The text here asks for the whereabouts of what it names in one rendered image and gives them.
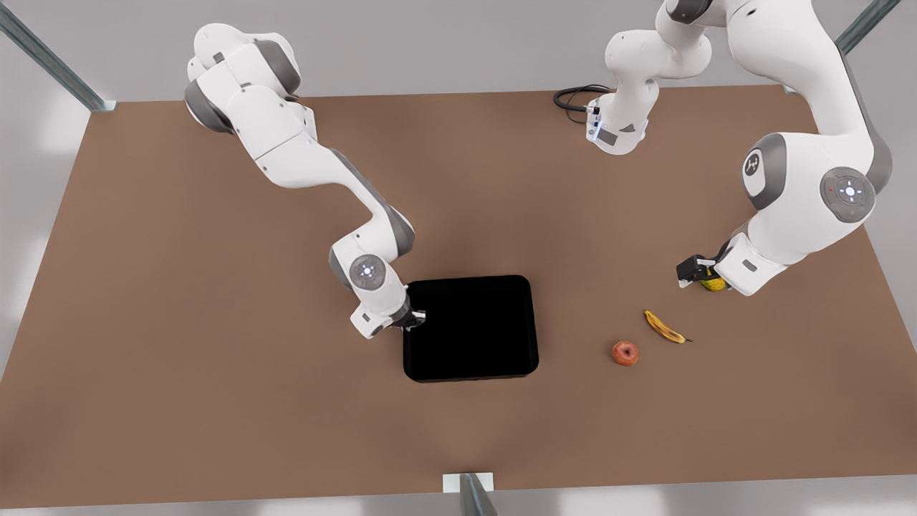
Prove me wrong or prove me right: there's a yellow banana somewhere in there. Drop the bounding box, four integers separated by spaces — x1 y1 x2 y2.
643 309 693 345

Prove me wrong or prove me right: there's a black cable loop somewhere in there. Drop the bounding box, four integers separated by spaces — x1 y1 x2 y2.
553 85 612 125

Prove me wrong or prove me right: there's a black square tray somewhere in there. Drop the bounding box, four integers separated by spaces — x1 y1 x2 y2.
402 274 539 383

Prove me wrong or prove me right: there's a silver frame post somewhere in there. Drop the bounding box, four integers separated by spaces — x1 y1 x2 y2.
782 0 902 95
0 4 117 113
443 472 499 516

